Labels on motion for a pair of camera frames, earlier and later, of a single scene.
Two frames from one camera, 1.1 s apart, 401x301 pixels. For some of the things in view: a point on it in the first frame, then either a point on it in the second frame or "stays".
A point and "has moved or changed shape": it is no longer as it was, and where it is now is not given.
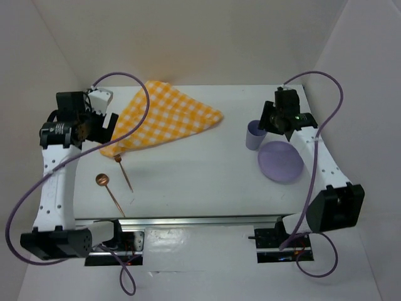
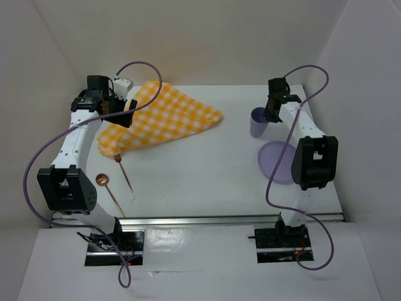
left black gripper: [102, 135] → [124, 119]
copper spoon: [103, 179] stays
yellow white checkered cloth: [172, 113] stays
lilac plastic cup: [254, 136] has moved or changed shape
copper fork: [118, 158] stays
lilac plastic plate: [281, 161] stays
